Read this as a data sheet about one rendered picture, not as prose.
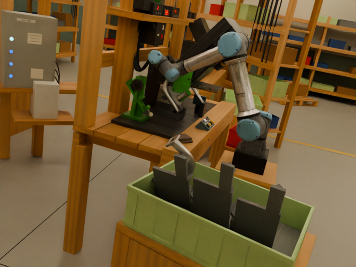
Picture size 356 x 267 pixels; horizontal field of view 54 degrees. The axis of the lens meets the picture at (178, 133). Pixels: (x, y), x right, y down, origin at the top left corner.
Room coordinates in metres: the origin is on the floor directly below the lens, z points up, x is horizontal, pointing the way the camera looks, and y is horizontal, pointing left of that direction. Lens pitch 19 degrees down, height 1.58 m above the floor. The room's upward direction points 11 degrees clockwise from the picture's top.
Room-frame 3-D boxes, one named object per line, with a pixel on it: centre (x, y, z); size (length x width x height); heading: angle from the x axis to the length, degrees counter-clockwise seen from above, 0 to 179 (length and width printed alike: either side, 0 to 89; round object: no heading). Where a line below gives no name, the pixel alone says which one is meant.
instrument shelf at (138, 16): (2.59, 0.32, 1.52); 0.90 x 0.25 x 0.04; 164
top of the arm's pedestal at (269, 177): (1.83, -0.42, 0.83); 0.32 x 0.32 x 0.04; 76
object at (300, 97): (8.78, -2.58, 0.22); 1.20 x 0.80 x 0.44; 120
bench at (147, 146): (2.52, 0.07, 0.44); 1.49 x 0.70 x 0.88; 164
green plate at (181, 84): (2.43, 0.03, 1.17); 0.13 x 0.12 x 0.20; 164
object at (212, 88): (2.57, -0.05, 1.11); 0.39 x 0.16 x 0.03; 74
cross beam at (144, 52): (2.62, 0.42, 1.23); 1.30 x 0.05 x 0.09; 164
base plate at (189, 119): (2.52, 0.07, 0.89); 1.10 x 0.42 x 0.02; 164
